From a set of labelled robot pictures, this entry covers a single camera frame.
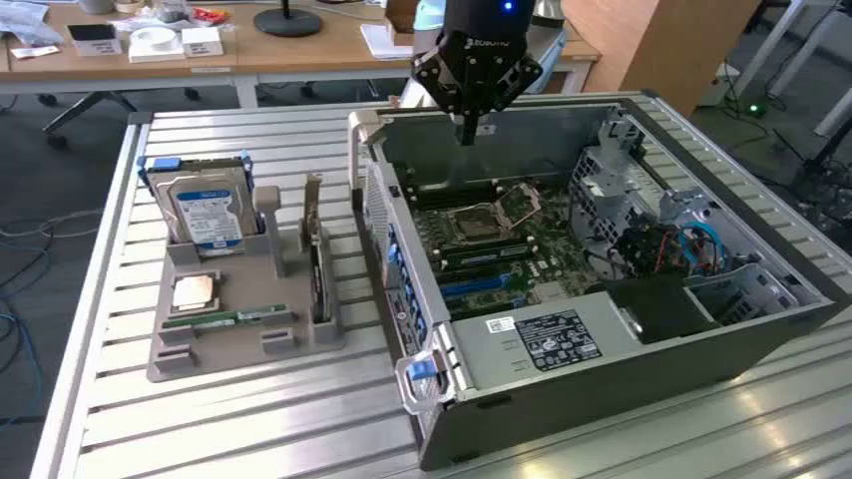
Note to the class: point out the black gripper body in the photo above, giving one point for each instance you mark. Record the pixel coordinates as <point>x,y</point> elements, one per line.
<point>485,30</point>

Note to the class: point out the black graphics card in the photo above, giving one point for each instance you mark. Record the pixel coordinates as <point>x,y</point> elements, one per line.
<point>318,279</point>

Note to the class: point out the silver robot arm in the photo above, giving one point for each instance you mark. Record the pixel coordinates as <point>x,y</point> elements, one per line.
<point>418,95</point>

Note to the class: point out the white paper stack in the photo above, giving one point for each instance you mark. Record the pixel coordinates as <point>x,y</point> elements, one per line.
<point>382,45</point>

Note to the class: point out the brown cardboard box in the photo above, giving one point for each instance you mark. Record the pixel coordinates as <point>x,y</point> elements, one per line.
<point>398,17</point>

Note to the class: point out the black case latch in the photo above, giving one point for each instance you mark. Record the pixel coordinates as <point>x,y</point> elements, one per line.
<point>394,191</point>

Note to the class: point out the black lamp base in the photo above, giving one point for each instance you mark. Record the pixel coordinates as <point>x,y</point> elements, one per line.
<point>285,24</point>

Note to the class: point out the copper socket cover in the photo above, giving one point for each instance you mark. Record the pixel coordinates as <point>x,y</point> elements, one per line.
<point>526,219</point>

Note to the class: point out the perforated metal drive cage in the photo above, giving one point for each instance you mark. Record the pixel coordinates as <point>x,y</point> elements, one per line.
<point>601,209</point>

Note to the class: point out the wooden cabinet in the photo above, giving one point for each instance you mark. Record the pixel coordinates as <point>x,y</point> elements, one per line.
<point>705,50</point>

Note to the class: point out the CPU socket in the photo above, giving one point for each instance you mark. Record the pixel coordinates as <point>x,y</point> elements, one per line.
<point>476,227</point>

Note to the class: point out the white floor device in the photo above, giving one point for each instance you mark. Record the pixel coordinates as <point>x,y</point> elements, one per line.
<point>721,87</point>

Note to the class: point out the green motherboard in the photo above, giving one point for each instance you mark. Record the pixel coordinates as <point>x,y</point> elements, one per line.
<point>558,234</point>

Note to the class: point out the white labelled box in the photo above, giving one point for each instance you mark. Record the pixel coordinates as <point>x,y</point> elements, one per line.
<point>201,42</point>

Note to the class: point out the red packet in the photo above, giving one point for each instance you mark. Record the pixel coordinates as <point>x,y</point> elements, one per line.
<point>209,16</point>

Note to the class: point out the dark pouch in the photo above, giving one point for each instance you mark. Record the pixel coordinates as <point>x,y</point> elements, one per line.
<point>172,12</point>

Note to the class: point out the flat white box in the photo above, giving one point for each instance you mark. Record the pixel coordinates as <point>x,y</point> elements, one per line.
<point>160,55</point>

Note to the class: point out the PCIe expansion slot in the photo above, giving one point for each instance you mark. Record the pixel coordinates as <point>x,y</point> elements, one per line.
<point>476,287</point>

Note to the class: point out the white tape roll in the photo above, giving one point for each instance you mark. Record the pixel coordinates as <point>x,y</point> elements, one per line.
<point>152,37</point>

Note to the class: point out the hard disk blue caddy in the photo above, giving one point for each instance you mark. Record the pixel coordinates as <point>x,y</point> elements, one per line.
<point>206,214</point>

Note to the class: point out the small beige roll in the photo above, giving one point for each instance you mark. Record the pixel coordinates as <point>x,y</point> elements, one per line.
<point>126,5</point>

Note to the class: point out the white box black lid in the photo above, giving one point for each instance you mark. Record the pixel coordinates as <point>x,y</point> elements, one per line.
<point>96,47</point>

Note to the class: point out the grey cup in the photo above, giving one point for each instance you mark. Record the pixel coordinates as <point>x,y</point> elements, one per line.
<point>96,6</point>

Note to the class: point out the grey power supply unit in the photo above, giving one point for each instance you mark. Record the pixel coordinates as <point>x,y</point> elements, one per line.
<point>492,349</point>

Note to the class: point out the grey metal disk bay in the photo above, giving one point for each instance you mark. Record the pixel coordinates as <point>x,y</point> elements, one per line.
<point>765,292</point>

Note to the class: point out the copper CPU chip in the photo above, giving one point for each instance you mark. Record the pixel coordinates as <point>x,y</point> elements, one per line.
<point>193,292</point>

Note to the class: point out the black office chair base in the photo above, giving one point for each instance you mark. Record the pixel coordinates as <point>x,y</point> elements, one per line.
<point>56,141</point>

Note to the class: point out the blue case release tab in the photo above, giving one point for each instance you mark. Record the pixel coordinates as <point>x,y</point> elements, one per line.
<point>418,371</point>

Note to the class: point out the red white card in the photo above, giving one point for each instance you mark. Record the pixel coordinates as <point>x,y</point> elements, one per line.
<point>33,52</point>

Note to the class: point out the clear plastic bag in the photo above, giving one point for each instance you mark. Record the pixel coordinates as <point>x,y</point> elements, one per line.
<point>26,25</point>

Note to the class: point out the grey parts rack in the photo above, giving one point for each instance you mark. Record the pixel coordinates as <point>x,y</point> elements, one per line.
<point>233,349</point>

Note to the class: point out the open grey PC case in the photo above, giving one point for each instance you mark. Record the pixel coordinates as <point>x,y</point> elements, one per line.
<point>598,399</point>

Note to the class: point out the wooden desk white frame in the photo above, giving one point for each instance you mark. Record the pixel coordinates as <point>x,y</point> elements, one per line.
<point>100,67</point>

